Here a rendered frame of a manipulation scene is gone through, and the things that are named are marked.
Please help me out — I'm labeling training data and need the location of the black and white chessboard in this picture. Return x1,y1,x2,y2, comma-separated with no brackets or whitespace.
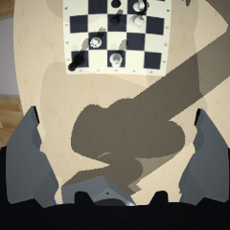
63,0,172,76

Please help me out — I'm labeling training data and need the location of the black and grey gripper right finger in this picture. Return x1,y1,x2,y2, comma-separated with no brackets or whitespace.
178,108,230,230

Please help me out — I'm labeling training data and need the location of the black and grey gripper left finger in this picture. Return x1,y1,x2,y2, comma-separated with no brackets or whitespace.
0,106,59,230

